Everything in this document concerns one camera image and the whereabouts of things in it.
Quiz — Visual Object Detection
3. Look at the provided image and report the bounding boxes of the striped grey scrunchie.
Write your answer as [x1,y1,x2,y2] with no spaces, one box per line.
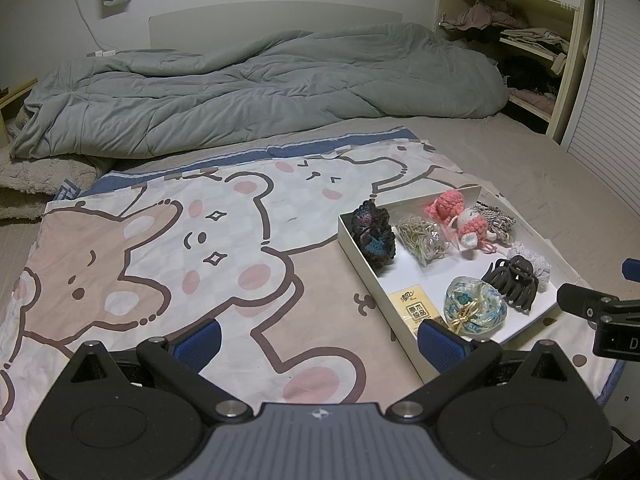
[472,202,518,243]

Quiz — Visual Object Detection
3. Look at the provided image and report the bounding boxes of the small yellow box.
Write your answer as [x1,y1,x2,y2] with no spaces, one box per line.
[390,287,443,338]

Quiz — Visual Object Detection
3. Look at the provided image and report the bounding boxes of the white slatted cabinet door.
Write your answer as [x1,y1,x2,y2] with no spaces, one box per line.
[560,0,640,211]

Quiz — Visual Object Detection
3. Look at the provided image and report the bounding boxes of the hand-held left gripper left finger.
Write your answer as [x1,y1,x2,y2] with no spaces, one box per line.
[70,318,253,423]

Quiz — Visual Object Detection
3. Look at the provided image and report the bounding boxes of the dark hair claw clip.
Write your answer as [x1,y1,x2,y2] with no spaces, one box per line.
[481,255,541,315]

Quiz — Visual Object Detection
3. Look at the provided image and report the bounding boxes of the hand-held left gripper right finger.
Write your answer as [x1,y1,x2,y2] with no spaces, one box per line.
[389,319,571,423]

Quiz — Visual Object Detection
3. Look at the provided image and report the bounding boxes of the bag of rubber bands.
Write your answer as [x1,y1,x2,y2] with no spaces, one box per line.
[395,215,451,267]

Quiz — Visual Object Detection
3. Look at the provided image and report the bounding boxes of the white cable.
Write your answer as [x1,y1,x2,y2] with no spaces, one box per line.
[65,0,101,53]

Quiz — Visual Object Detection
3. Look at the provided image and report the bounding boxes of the pink crumpled clothes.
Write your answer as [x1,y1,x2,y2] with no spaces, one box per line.
[442,1,528,31]

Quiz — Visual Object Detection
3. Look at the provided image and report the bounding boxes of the beige fuzzy blanket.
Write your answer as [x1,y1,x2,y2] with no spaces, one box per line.
[0,110,101,221]

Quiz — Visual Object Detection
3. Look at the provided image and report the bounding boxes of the white cardboard box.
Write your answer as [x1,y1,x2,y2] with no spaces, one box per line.
[337,184,581,386]

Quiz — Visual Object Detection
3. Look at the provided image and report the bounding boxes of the grey duvet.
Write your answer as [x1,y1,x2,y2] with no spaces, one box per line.
[10,22,508,161]

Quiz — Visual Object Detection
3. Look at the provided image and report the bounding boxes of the cream open shelf unit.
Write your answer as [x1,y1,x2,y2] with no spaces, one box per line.
[434,0,586,143]

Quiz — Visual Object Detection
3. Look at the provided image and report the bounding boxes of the folded pink clothes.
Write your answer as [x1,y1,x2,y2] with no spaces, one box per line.
[507,89,556,113]

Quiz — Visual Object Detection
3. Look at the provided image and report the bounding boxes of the pink crochet toy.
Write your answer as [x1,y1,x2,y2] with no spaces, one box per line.
[424,191,496,256]

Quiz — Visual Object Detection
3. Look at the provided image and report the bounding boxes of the folded beige clothes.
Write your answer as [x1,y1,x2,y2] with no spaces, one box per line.
[500,27,571,53]

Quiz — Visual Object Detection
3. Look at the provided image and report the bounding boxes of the bear printed blanket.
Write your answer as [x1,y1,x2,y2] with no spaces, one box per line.
[0,127,623,480]

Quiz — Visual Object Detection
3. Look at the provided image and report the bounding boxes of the dark blue crochet scrunchie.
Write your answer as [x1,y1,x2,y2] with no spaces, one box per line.
[350,205,397,277]

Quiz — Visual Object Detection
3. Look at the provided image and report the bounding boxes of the wooden bedside shelf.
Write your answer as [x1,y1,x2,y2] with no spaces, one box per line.
[0,77,38,148]

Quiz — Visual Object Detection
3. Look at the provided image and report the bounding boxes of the white lace scrunchie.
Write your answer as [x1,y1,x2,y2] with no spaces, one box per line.
[507,241,552,291]

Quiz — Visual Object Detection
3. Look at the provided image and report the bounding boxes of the blue floral fabric pouch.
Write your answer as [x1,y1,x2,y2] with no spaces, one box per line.
[443,276,507,336]

